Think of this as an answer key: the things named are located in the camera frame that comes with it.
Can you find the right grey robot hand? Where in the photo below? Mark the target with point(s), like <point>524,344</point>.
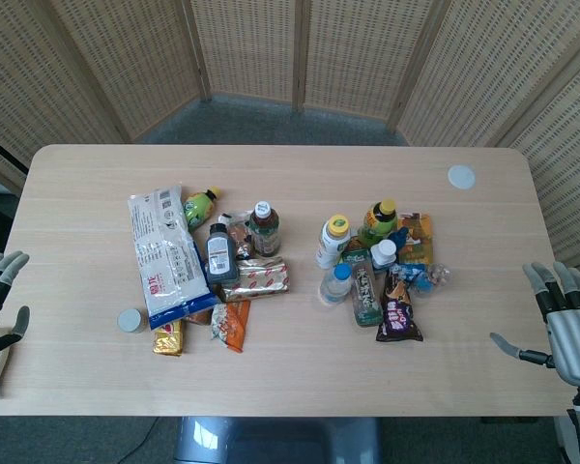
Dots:
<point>575,343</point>

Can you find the large white blue snack bag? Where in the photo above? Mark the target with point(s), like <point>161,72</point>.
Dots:
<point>166,251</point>

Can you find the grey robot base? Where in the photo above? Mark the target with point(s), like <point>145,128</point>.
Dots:
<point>275,442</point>

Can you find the clear blue candy bag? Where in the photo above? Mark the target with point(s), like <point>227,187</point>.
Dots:
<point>427,278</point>

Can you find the purple snack packet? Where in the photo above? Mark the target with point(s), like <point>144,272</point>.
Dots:
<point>398,319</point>

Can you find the gold candy bar wrapper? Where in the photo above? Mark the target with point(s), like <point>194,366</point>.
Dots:
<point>168,340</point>

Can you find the small grey round lid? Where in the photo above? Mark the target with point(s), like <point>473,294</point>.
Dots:
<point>130,321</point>

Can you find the woven folding screen panel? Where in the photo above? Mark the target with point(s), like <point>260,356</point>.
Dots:
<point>570,169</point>
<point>488,72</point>
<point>29,72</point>
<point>246,48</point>
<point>357,53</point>
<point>140,58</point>

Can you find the white round lid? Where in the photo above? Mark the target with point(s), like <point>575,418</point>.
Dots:
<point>461,176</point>

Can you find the blue small item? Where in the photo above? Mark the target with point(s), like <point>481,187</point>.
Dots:
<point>400,237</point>

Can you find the small white pill bottle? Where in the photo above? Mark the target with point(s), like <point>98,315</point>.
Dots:
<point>383,253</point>

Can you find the green label tea bottle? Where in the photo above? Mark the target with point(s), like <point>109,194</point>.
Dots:
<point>366,299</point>

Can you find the green bottle with printed label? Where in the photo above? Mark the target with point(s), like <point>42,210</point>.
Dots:
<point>198,208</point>

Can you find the green small box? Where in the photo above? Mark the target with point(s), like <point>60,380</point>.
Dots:
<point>355,251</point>

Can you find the dark grey squeeze bottle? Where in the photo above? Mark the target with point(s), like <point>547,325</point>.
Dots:
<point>221,256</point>

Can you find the clear water bottle blue cap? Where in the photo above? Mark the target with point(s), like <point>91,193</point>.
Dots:
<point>335,285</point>

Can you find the white bottle green yellow cap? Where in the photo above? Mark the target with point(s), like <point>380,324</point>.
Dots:
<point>331,241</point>

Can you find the white black small packet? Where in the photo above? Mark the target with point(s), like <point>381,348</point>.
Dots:
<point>232,216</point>

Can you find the shiny brown small packet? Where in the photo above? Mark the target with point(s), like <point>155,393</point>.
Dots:
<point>241,241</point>

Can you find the silver red snack package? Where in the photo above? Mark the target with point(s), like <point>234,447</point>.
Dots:
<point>258,280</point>

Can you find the brown tea bottle white cap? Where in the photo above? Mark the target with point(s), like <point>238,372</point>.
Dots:
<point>264,234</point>

